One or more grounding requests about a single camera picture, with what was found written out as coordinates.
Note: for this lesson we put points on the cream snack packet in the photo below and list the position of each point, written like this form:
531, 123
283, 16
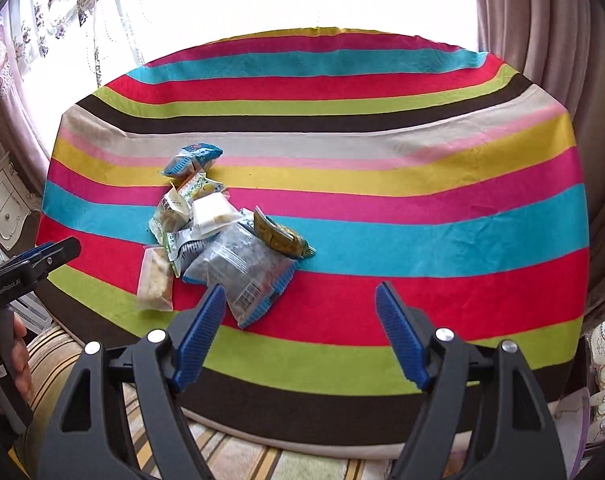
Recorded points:
172, 210

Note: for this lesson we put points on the sheer floral curtain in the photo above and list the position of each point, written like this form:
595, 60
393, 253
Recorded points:
57, 10

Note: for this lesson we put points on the clear yellow cake packet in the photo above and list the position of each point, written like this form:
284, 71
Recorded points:
155, 277

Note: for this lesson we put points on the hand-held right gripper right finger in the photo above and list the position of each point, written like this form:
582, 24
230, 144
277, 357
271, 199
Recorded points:
400, 335

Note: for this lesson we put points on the white dresser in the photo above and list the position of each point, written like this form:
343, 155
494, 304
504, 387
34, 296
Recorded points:
7, 205

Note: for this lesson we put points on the small white green packet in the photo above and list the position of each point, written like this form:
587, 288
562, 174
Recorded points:
180, 245

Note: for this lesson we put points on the person's left hand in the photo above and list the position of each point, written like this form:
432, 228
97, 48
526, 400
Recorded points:
21, 360

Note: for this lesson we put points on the colourful striped blanket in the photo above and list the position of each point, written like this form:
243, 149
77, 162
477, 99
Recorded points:
407, 235

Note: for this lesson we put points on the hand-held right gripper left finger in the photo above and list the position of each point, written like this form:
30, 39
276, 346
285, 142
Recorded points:
200, 335

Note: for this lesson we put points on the striped beige sofa cover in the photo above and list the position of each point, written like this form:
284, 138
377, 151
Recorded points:
292, 465

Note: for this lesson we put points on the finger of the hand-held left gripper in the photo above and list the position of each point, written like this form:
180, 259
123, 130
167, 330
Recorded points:
62, 252
35, 251

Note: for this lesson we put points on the olive gold snack packet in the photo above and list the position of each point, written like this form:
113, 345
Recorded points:
277, 237

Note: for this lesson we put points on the grey blue-edged snack packet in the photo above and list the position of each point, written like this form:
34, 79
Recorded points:
242, 265

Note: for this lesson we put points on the yellow green print packet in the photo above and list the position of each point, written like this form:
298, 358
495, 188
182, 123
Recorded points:
202, 187

